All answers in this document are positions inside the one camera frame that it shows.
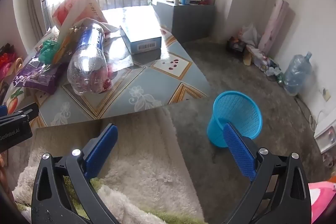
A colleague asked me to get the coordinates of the Pepsi plastic bottle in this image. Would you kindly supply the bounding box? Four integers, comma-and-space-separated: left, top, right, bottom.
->
67, 22, 108, 96

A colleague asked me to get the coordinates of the clear plastic wrapper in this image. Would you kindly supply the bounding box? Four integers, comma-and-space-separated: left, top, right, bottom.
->
103, 31, 133, 72

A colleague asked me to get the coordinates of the red white snack bag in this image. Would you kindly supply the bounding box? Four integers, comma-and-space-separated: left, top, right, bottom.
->
52, 0, 107, 44

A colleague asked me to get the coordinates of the blue medicine tablet box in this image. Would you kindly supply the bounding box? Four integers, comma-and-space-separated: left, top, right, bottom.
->
120, 20, 162, 55

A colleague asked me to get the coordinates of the orange yellow snack wrapper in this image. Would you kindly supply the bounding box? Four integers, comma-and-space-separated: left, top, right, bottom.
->
52, 27, 79, 64

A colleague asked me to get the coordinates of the blue mesh trash basket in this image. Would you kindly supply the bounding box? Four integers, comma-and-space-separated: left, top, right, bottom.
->
207, 91, 263, 148

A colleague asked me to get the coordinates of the purple snack packet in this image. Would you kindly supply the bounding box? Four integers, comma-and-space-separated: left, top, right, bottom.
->
12, 57, 67, 95

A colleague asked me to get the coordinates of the red clothes pile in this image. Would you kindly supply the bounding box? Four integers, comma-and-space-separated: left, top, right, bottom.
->
0, 43, 23, 81

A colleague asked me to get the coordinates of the green plastic bag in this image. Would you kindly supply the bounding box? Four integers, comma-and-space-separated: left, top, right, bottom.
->
39, 39, 60, 65

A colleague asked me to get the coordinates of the white drawer unit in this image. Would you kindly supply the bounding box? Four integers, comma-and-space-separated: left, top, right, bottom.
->
314, 109, 336, 154

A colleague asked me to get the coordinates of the large clear water jug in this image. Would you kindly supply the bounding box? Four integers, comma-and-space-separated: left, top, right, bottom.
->
283, 52, 312, 96

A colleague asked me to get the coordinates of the grey storage cabinet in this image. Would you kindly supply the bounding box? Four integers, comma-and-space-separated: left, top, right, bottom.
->
152, 0, 215, 43

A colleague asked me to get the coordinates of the trash pile by wall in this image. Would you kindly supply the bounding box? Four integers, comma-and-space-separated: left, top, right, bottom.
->
226, 23, 282, 85

